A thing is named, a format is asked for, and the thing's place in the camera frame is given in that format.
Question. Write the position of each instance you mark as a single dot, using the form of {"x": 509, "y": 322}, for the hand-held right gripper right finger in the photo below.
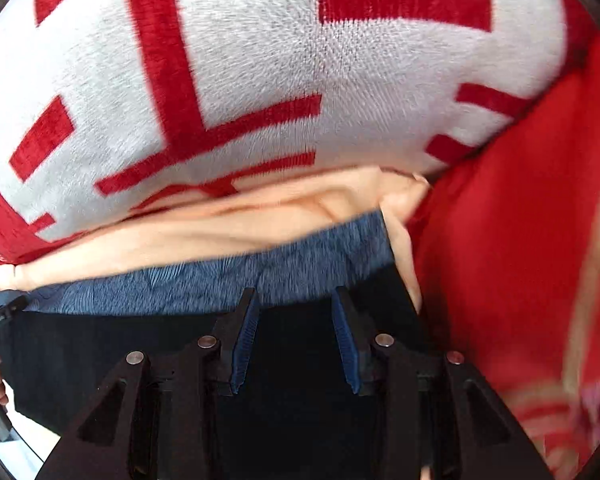
{"x": 346, "y": 340}

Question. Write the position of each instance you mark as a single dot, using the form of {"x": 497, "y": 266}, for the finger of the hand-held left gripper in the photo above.
{"x": 2, "y": 316}

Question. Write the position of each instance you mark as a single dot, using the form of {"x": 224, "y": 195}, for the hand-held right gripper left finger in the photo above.
{"x": 244, "y": 340}

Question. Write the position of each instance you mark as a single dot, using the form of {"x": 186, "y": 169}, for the black pants with blue waistband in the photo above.
{"x": 90, "y": 350}

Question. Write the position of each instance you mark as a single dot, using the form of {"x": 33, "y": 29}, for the cream cushion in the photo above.
{"x": 155, "y": 240}

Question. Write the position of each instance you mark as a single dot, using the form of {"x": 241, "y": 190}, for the red embroidered pillow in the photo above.
{"x": 500, "y": 260}

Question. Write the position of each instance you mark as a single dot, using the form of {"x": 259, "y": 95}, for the red and white printed blanket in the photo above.
{"x": 260, "y": 70}

